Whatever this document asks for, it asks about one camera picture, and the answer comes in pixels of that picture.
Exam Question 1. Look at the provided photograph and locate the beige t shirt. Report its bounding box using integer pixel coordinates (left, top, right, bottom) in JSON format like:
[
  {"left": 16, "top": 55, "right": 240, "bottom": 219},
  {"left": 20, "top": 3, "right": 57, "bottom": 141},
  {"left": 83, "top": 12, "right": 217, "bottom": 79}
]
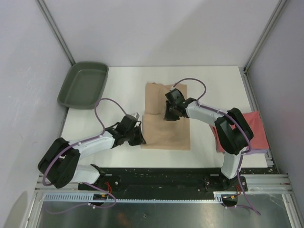
[{"left": 140, "top": 81, "right": 191, "bottom": 151}]

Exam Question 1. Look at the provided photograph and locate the lilac t shirt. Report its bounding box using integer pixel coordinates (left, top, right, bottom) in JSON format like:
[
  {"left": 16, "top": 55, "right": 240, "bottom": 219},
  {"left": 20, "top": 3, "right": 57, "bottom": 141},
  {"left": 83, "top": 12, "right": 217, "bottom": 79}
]
[{"left": 238, "top": 149, "right": 267, "bottom": 156}]

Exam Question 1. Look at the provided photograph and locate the pink t shirt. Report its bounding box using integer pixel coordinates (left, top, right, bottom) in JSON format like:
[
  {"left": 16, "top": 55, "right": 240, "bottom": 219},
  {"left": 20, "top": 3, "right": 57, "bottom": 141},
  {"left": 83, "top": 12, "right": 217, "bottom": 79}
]
[{"left": 210, "top": 108, "right": 269, "bottom": 155}]

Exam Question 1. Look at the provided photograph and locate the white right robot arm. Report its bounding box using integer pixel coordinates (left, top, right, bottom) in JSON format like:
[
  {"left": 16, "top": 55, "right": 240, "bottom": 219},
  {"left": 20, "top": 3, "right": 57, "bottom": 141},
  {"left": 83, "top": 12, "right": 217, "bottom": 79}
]
[{"left": 164, "top": 88, "right": 254, "bottom": 190}]

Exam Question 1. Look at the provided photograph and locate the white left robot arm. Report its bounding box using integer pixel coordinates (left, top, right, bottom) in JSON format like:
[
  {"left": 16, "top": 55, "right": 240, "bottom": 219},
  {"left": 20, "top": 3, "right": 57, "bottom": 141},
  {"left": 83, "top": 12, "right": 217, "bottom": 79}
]
[{"left": 38, "top": 113, "right": 146, "bottom": 190}]

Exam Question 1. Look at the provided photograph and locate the grey plastic tray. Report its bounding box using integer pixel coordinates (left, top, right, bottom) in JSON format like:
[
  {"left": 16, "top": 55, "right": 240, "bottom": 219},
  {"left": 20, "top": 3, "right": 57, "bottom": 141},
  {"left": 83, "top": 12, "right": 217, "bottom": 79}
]
[{"left": 57, "top": 61, "right": 109, "bottom": 110}]

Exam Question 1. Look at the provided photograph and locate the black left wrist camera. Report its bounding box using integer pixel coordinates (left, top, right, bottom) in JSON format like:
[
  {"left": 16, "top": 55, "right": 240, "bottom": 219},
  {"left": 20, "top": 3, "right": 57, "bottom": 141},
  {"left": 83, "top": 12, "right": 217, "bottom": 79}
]
[{"left": 131, "top": 113, "right": 140, "bottom": 120}]

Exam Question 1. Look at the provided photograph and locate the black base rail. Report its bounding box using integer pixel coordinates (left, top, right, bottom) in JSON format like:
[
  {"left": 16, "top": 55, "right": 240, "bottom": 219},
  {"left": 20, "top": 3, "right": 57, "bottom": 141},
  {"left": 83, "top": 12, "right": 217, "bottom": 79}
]
[{"left": 48, "top": 166, "right": 249, "bottom": 200}]

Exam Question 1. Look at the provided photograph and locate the grey slotted cable duct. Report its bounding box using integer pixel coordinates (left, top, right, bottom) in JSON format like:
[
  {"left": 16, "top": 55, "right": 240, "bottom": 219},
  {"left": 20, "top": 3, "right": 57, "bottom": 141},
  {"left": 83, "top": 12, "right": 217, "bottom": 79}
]
[{"left": 43, "top": 192, "right": 238, "bottom": 203}]

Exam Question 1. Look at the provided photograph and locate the right aluminium frame post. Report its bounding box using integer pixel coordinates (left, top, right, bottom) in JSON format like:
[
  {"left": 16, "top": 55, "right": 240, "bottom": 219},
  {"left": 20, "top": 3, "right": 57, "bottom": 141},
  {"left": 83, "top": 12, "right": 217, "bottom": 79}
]
[{"left": 243, "top": 0, "right": 290, "bottom": 73}]

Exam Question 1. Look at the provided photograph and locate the aluminium frame post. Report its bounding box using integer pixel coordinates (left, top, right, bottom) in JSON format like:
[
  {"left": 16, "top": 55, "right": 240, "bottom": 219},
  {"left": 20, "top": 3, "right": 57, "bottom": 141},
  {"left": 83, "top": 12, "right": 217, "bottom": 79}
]
[
  {"left": 243, "top": 0, "right": 290, "bottom": 73},
  {"left": 35, "top": 0, "right": 76, "bottom": 66}
]

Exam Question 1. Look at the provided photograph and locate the left aluminium frame post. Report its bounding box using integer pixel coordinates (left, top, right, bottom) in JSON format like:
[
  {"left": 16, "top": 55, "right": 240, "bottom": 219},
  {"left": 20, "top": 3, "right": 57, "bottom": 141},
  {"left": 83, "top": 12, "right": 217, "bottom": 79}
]
[{"left": 35, "top": 0, "right": 76, "bottom": 66}]

